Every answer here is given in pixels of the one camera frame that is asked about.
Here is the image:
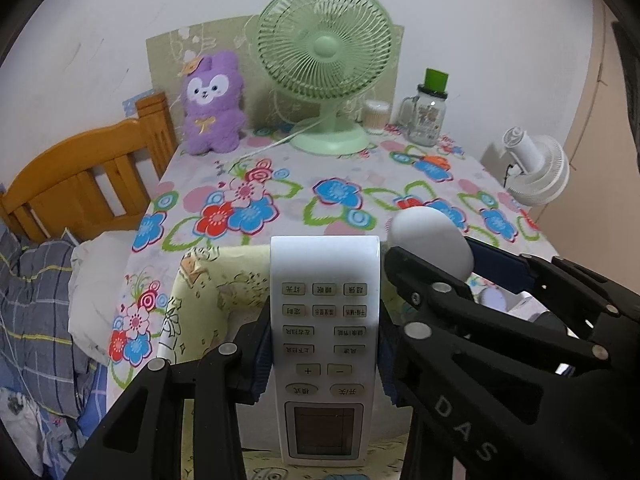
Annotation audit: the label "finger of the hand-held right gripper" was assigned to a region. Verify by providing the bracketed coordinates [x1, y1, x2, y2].
[384, 246, 506, 351]
[467, 239, 640, 366]

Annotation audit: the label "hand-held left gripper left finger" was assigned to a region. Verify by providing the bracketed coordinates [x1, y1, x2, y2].
[75, 304, 274, 480]

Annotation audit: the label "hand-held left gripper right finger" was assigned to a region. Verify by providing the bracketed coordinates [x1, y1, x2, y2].
[376, 302, 426, 480]

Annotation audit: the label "white oval gadget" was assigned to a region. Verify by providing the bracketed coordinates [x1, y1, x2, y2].
[389, 208, 476, 286]

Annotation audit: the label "yellow fabric storage box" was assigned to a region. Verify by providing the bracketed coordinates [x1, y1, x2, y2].
[157, 242, 416, 480]

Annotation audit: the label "white remote control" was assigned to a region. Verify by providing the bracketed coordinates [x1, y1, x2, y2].
[270, 235, 381, 468]

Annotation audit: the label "white circulator fan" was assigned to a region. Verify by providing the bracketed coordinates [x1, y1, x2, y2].
[501, 127, 571, 207]

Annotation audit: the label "orange scissors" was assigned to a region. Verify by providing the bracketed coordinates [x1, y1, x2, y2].
[400, 152, 451, 171]

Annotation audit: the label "beige door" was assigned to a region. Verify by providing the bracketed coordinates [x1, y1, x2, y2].
[560, 0, 640, 261]

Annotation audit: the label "floral tablecloth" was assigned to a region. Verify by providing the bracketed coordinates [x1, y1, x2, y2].
[102, 125, 563, 411]

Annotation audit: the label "glass jar with green lid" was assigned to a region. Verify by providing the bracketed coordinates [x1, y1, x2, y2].
[397, 67, 449, 147]

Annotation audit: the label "white pillow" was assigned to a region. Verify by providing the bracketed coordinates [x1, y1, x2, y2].
[70, 230, 138, 366]

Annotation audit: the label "cotton swab container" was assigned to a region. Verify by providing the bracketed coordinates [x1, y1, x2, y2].
[361, 100, 392, 135]

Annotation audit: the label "blue patterned bedsheet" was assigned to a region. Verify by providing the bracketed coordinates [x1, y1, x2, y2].
[0, 370, 108, 480]

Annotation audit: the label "grey plaid blanket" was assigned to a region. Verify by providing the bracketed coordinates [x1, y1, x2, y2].
[0, 227, 108, 421]

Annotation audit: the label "purple plush rabbit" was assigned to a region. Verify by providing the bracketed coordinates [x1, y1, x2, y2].
[181, 50, 247, 156]

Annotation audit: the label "wooden bed headboard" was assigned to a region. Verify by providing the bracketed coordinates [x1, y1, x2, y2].
[0, 92, 177, 246]

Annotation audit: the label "green desk fan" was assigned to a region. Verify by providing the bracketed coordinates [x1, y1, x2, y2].
[256, 0, 393, 155]

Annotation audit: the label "blue patterned sheet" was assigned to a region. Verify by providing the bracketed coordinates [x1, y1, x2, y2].
[122, 87, 156, 120]

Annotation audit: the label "white fan cable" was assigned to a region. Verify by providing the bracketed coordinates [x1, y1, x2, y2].
[239, 119, 323, 157]

